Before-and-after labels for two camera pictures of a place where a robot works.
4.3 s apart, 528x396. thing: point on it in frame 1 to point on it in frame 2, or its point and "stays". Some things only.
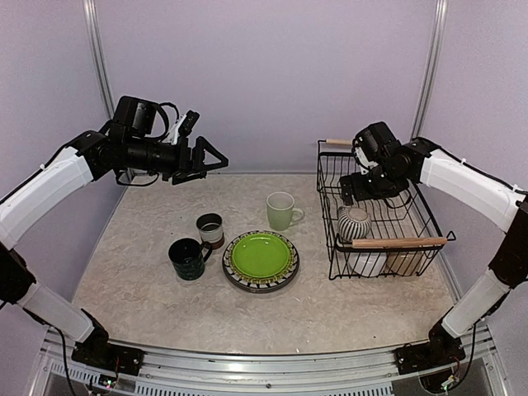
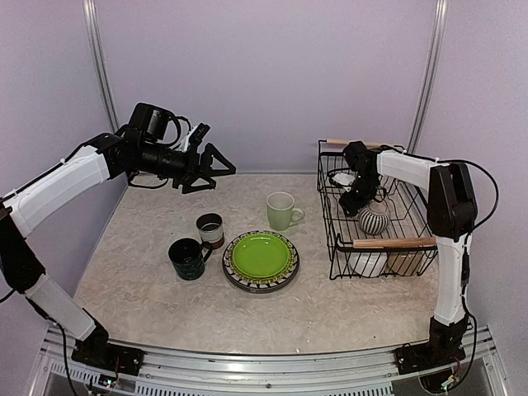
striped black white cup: x=353 y=223 to x=374 y=218
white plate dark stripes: x=259 y=288 stays
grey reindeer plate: x=263 y=289 stays
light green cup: x=280 y=211 stays
